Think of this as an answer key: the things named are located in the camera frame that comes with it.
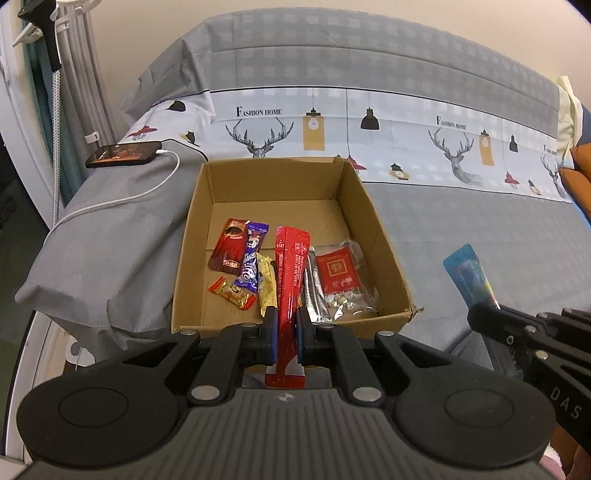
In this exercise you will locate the purple candy wrapper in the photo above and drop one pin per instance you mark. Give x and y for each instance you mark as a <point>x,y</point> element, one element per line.
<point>251,263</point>

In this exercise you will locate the blue snack packet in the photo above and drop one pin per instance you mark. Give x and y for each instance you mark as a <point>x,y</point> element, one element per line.
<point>466,272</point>

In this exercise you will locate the grey curtain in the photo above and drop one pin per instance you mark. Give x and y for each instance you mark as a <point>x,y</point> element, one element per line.
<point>87,69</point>

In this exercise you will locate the black smartphone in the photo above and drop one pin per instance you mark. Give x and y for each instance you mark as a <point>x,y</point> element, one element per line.
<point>120,155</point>

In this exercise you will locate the small red gold candy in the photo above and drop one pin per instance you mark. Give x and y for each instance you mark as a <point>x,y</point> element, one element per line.
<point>233,293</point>

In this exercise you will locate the black handheld steamer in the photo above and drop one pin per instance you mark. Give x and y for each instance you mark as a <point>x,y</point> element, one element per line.
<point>39,92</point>

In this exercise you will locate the orange cushion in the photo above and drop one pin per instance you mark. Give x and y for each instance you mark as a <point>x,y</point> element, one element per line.
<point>579,180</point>

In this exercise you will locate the dark chocolate bar wrapper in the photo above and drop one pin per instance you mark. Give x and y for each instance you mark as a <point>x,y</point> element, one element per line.
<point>316,286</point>

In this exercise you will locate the clear bag of candies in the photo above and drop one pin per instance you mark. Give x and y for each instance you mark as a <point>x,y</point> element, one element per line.
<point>351,304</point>

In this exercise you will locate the black steamer head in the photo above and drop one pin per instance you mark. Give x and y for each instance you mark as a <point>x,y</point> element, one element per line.
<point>51,41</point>

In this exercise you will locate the square red packet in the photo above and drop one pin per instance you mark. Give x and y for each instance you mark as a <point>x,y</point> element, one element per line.
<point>337,270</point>

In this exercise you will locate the white plastic hanger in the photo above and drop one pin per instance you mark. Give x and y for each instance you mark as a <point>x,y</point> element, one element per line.
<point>25,37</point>

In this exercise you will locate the cream pillow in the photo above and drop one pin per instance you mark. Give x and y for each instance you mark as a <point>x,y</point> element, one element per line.
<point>569,115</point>

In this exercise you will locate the silver stick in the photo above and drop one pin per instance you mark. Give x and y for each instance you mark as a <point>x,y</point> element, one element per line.
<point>288,277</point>

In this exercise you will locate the white door frame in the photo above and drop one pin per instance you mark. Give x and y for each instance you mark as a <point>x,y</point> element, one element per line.
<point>14,115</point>

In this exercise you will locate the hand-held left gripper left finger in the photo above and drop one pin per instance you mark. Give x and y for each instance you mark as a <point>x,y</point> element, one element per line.
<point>272,337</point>

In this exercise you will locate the deer print duvet cover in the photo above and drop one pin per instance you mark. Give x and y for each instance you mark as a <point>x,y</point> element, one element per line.
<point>369,55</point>

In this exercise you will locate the red coffee sachet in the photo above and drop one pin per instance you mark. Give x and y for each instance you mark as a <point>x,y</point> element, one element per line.
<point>228,247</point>

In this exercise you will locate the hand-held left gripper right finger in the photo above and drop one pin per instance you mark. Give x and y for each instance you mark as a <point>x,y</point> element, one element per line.
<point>302,337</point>

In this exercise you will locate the brown cardboard box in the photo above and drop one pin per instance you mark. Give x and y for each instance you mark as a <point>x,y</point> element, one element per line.
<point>277,184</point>

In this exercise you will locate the yellow snack packet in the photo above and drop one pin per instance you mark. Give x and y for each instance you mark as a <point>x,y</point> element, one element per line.
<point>267,286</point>

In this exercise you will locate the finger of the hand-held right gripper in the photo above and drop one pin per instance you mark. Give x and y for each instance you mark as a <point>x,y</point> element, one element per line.
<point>489,321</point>

